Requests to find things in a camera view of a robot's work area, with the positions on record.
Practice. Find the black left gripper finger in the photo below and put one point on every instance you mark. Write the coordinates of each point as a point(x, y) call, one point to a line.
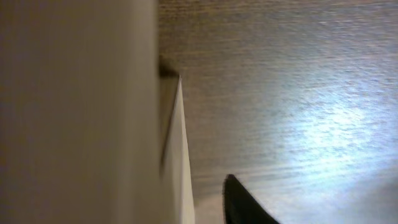
point(240, 207)

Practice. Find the brown cardboard box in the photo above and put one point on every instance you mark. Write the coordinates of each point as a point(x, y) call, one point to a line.
point(92, 118)

